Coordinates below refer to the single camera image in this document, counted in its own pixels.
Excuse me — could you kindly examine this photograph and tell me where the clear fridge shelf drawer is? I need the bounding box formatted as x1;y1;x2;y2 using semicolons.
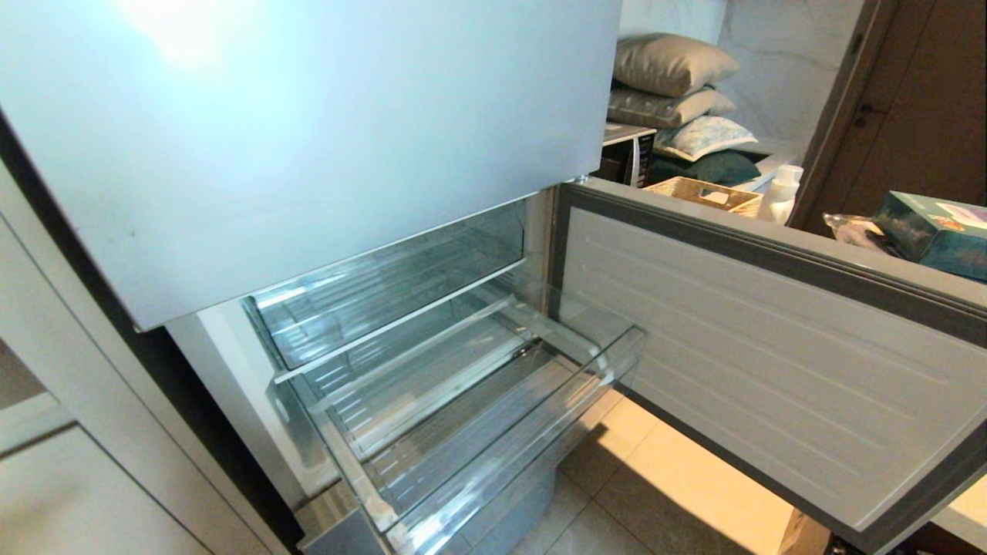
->
245;199;528;384

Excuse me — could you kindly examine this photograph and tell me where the clear plastic fridge drawer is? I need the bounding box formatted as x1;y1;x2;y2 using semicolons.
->
289;277;647;555

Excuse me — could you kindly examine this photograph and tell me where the silver fridge upper door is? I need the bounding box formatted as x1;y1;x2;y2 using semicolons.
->
0;0;623;332

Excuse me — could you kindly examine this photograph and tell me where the silver fridge body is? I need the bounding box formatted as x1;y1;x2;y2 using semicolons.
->
166;189;558;555

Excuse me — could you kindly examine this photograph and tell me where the open grey fridge door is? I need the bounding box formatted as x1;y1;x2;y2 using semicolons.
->
550;177;987;555

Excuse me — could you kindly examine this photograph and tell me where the microwave oven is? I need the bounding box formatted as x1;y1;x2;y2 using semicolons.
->
601;123;658;188

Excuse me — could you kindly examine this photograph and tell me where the woven wicker basket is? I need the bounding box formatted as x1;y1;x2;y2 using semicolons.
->
645;176;764;218

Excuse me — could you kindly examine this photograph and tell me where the grey pillow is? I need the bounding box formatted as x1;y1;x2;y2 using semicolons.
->
607;85;737;129

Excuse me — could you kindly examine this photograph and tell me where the dark green cushion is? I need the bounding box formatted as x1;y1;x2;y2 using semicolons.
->
648;150;763;187

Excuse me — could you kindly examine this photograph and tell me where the pale patterned pillow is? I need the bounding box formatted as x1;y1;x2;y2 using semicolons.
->
656;116;759;163

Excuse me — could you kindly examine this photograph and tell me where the beige pillow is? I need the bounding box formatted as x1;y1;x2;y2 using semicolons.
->
614;33;740;98

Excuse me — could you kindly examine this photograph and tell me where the white plastic bottle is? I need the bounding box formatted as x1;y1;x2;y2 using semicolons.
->
758;164;804;226

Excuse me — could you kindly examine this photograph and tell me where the clear plastic bag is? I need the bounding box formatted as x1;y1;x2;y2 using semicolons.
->
822;213;899;257

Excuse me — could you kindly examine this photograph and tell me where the teal cardboard box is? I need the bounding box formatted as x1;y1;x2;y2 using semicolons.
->
874;190;987;281

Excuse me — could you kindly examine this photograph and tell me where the brown wooden door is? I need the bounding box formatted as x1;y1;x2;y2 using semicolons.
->
788;0;987;237

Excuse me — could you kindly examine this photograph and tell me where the white cabinet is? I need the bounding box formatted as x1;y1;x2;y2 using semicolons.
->
0;158;292;555

